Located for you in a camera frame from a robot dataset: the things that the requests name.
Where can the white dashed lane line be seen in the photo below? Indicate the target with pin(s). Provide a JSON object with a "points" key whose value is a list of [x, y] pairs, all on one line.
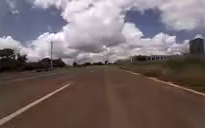
{"points": [[30, 106]]}

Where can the reddish brown asphalt road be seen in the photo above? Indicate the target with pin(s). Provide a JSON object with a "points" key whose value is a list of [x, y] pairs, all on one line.
{"points": [[103, 100]]}

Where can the distant tree line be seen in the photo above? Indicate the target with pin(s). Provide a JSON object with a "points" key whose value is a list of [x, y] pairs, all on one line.
{"points": [[90, 63]]}

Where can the white solid edge line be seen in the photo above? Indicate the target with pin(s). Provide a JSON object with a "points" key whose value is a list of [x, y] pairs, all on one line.
{"points": [[170, 84]]}

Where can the dark tower building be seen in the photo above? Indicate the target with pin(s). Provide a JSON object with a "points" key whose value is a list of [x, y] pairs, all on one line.
{"points": [[197, 46]]}

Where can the row of dark trees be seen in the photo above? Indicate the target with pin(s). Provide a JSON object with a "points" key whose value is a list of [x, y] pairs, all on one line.
{"points": [[10, 60]]}

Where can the dry grass verge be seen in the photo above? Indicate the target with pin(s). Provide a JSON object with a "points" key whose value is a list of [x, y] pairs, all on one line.
{"points": [[186, 71]]}

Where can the long low pale building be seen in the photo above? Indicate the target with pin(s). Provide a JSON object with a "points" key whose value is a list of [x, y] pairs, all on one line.
{"points": [[156, 58]]}

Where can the dirt and grass roadside strip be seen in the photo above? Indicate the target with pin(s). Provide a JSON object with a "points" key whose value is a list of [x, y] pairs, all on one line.
{"points": [[13, 74]]}

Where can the grey utility pole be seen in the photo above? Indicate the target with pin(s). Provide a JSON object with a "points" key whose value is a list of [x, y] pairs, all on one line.
{"points": [[51, 55]]}

